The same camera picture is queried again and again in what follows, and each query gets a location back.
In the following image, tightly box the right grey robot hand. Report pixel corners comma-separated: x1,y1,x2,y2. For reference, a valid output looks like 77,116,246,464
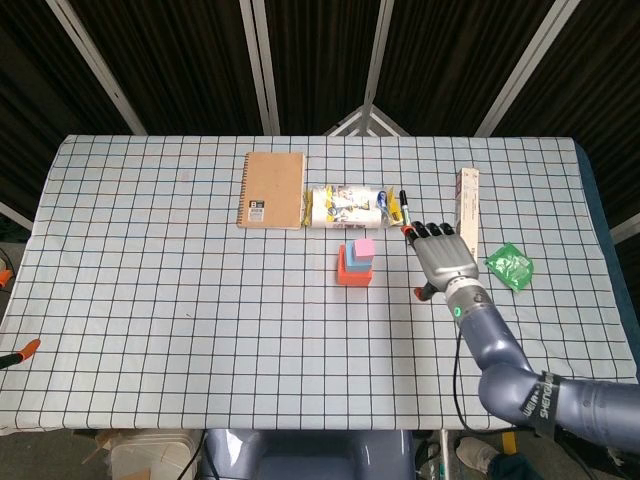
402,219,480,302

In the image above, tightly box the light blue foam cube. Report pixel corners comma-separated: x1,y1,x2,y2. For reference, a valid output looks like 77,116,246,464
344,243,374,274

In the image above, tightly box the orange cube block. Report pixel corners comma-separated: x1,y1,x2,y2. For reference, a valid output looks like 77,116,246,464
337,243,375,288

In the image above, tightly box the long white carton box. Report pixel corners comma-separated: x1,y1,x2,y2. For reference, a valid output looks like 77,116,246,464
454,167,481,262

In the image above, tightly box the green sachet packet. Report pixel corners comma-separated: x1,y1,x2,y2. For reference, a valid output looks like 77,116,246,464
484,242,535,292

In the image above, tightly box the green marker pen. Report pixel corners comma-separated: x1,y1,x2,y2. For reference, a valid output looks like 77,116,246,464
398,189,415,232

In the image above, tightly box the white triangular screen foot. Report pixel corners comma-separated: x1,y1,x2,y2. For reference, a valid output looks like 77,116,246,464
323,104,411,137

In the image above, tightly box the brown spiral notebook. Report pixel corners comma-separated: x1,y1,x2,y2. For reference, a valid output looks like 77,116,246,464
235,151,306,232

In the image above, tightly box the white shoe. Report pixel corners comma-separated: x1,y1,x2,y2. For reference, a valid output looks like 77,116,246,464
455,437,496,474

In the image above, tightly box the blue-grey robot torso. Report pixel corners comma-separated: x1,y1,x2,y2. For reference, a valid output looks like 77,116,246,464
200,428,416,480

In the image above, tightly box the checked light blue tablecloth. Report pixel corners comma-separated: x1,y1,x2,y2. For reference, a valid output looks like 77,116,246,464
0,133,629,434

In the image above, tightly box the white plastic bin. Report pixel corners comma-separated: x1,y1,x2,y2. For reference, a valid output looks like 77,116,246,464
109,430,201,480

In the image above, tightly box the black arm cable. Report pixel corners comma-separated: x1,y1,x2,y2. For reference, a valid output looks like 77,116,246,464
452,329,531,434

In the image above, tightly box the black printed velcro strap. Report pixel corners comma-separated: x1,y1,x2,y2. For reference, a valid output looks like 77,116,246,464
528,370,561,439

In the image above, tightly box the white screen frame post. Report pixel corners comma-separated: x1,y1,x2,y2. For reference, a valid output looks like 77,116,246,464
362,0,396,114
238,0,281,135
44,0,149,135
474,0,581,136
0,201,32,232
610,213,640,245

